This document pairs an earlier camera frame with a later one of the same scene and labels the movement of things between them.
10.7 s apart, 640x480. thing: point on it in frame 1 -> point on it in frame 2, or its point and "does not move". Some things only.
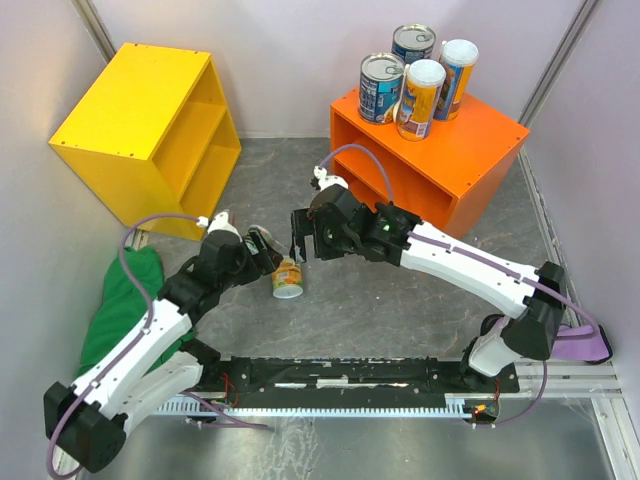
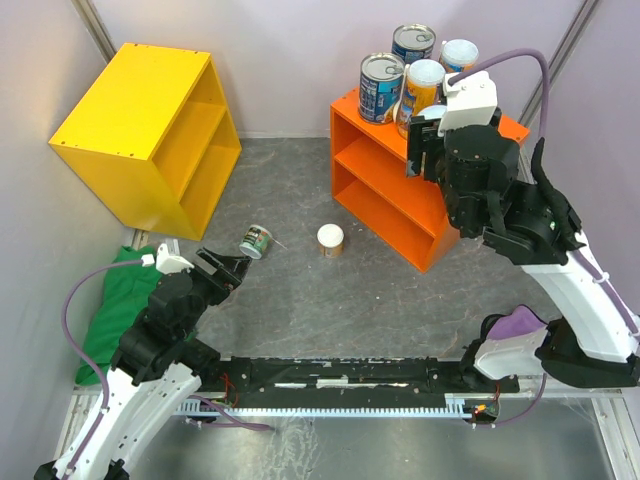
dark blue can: [381, 79] does not move
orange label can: [287, 279] -> [433, 112]
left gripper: [261, 262] -> [235, 266]
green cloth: [121, 308] does not move
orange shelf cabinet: [445, 179] does not move
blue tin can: [413, 42] does not move
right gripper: [303, 223] -> [423, 138]
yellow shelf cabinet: [153, 135] does not move
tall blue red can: [420, 97] does not move
